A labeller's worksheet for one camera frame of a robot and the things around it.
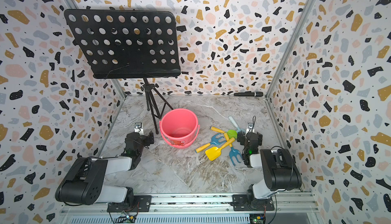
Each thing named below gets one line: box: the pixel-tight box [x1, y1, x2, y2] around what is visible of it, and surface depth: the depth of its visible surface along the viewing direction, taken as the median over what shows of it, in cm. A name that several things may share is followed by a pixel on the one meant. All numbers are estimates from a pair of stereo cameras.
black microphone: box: [233, 91, 264, 97], surface depth 127 cm
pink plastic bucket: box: [158, 108, 201, 150], surface depth 89 cm
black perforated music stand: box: [64, 9, 182, 134], surface depth 69 cm
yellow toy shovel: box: [205, 138, 236, 161], surface depth 94 cm
